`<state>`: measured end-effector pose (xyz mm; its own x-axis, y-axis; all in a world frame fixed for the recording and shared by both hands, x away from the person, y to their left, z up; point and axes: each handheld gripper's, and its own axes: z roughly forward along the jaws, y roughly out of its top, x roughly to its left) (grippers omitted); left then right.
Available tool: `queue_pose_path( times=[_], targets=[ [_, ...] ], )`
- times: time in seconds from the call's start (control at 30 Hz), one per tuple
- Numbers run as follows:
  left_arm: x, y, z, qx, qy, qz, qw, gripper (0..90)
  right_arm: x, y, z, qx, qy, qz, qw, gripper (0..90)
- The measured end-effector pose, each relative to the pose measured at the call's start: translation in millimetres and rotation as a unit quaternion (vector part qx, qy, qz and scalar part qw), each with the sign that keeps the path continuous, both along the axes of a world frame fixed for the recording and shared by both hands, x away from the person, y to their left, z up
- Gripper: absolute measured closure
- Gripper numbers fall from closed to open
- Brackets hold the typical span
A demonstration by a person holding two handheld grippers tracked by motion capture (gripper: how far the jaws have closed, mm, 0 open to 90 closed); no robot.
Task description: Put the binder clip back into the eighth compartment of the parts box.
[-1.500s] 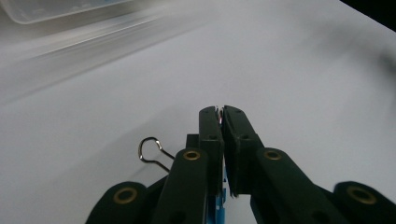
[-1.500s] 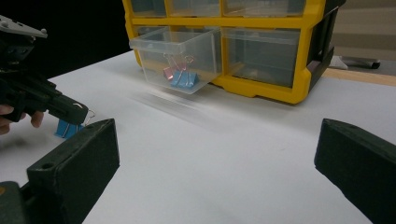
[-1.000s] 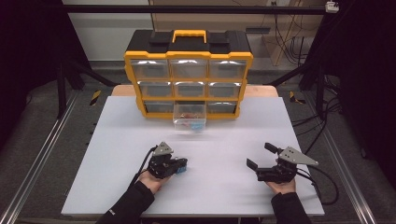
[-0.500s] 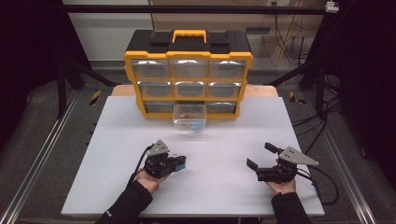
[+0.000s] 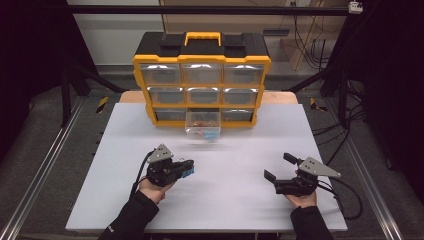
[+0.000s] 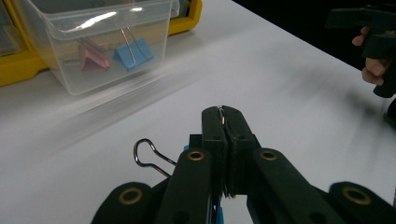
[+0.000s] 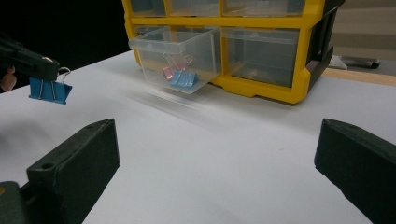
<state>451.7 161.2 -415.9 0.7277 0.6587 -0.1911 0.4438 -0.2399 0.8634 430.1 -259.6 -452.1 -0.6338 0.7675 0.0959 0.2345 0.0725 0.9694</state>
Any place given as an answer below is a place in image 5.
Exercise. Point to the yellow black drawer organizer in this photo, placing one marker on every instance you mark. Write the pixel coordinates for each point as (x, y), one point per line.
(203, 59)

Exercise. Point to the small white device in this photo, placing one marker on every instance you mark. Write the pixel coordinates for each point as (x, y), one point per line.
(355, 7)

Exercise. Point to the white table sheet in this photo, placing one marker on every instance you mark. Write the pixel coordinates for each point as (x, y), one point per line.
(250, 150)

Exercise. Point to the pink binder clip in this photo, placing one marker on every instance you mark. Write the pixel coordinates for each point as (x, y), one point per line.
(200, 124)

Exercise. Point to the black curtain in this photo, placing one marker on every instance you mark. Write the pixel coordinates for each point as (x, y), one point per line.
(33, 50)
(393, 66)

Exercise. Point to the blue binder clip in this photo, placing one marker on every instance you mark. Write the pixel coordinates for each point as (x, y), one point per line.
(210, 135)
(190, 171)

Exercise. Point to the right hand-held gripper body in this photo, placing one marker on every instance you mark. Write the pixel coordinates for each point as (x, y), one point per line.
(300, 186)

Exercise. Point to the black metal stand frame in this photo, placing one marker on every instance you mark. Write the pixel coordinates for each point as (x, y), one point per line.
(66, 100)
(342, 100)

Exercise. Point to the aluminium floor rail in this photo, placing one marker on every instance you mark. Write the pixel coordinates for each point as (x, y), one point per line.
(383, 213)
(45, 166)

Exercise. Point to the person's left hand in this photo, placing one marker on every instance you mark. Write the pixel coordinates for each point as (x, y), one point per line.
(153, 193)

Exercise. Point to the person's right hand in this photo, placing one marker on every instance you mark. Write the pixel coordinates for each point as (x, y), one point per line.
(302, 201)

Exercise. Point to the clear plastic drawer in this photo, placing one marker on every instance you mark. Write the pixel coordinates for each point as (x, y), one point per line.
(191, 133)

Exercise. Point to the wooden cabinet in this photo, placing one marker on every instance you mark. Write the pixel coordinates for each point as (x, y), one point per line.
(250, 23)

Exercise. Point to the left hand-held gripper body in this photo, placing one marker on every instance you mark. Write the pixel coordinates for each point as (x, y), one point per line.
(163, 175)

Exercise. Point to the black metal crossbar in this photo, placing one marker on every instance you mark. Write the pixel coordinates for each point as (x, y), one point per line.
(133, 10)

